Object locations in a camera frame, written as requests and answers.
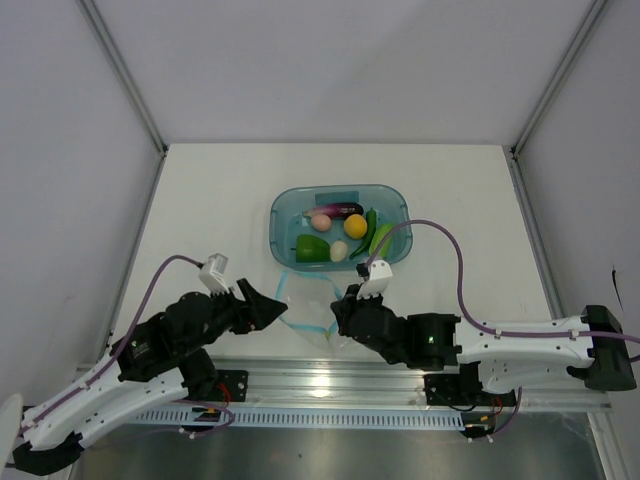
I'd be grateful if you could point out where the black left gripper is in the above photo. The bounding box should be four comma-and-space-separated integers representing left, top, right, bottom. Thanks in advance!
180, 277, 288, 356

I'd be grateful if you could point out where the clear zip top bag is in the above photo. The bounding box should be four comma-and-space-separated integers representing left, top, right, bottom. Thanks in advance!
275, 270, 342, 353

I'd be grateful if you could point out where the white egg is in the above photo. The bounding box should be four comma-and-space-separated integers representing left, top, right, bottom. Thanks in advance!
330, 240, 349, 263

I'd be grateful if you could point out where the green bell pepper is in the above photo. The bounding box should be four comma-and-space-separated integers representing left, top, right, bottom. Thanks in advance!
295, 234, 330, 263

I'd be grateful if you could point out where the blue translucent plastic basin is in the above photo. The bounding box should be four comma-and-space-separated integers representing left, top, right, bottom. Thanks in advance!
268, 184, 409, 272

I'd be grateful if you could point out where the orange fruit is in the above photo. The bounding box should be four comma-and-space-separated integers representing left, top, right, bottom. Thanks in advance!
343, 214, 368, 239

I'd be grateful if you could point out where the light green cucumber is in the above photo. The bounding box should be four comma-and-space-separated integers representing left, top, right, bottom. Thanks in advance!
369, 223, 394, 259

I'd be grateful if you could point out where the dark green chili pepper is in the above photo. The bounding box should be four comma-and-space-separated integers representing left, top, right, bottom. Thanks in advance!
349, 209, 377, 260

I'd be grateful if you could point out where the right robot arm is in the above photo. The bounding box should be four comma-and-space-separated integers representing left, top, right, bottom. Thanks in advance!
331, 294, 637, 404

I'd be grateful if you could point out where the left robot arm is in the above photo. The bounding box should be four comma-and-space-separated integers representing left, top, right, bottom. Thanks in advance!
11, 279, 287, 476

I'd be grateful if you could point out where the pink egg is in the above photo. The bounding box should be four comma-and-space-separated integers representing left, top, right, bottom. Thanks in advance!
311, 214, 332, 232

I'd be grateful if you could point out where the purple eggplant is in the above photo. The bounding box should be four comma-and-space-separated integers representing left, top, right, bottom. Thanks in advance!
303, 202, 364, 219

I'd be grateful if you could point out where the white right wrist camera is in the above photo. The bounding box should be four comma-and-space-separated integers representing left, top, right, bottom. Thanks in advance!
357, 260, 393, 299

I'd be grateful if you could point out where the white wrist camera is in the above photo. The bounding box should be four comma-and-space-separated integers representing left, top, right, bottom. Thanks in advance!
198, 253, 230, 295
357, 260, 393, 299

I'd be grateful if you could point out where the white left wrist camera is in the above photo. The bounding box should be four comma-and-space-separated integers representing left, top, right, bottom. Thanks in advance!
198, 253, 230, 295

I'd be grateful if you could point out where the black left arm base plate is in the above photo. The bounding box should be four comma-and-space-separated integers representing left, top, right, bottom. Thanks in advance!
187, 370, 249, 403

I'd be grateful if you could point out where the aluminium mounting rail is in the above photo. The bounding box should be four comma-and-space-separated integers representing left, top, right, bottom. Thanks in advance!
67, 355, 612, 412

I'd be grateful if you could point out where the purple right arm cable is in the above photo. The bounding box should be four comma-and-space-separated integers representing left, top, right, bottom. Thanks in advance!
362, 218, 640, 444

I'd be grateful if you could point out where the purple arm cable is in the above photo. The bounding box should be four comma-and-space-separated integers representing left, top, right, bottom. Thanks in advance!
19, 254, 236, 441
362, 218, 640, 444

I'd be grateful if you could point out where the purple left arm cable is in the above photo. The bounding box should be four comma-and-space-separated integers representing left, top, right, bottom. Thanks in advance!
19, 254, 236, 441

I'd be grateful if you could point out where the slotted cable duct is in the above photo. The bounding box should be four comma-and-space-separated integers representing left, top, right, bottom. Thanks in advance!
128, 404, 465, 431

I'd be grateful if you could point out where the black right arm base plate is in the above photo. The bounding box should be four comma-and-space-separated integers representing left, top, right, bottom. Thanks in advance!
423, 374, 516, 411

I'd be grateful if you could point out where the right aluminium frame post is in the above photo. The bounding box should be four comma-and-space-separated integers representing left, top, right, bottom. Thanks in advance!
509, 0, 612, 156

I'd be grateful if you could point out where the aluminium frame post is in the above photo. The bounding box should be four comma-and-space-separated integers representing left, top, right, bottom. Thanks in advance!
509, 0, 612, 156
76, 0, 168, 157

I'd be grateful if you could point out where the left aluminium frame post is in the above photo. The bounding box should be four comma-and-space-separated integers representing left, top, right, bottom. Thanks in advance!
76, 0, 168, 157

